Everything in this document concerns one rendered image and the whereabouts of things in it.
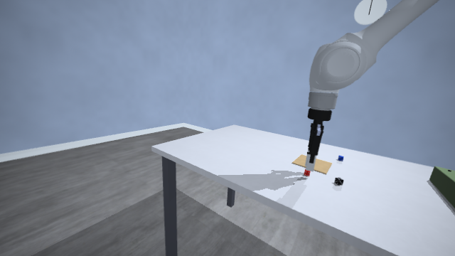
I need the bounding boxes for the black die with white pips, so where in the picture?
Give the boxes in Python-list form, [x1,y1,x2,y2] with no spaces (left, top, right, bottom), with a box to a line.
[334,178,344,185]

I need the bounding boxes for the tan flat mat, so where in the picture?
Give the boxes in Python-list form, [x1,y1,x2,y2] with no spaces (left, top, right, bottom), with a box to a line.
[292,154,332,174]

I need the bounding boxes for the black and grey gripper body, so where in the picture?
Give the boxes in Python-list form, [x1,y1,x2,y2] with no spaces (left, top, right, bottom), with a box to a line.
[308,108,332,130]

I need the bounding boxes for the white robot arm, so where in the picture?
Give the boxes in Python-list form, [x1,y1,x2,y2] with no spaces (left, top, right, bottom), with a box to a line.
[308,0,439,111]

